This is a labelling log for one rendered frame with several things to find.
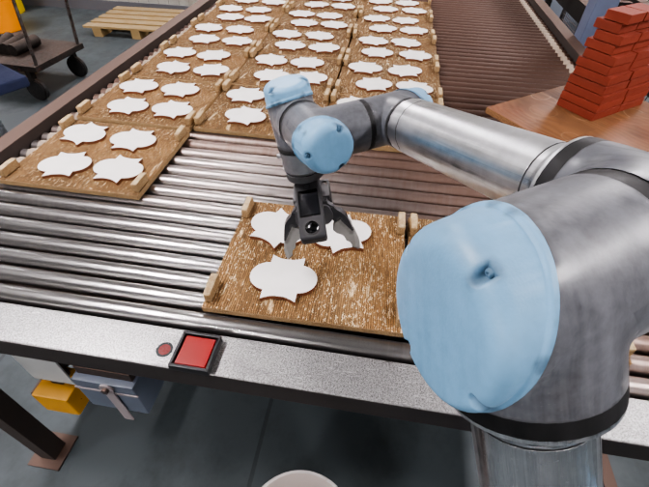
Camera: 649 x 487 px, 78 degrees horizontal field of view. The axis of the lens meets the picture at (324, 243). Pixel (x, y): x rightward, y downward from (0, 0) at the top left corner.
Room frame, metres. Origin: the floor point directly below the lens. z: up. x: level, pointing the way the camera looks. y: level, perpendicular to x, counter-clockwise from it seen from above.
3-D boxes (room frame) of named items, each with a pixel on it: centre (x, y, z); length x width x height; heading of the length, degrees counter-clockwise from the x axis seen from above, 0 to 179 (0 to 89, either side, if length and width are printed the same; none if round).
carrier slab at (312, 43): (2.06, 0.12, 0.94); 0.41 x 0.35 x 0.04; 83
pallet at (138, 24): (5.30, 2.18, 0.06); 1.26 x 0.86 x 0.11; 82
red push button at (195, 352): (0.39, 0.24, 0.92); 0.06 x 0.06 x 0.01; 82
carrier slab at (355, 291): (0.63, 0.02, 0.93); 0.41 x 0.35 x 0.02; 83
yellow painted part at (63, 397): (0.43, 0.61, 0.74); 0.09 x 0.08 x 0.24; 82
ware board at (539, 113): (1.10, -0.83, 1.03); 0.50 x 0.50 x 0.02; 30
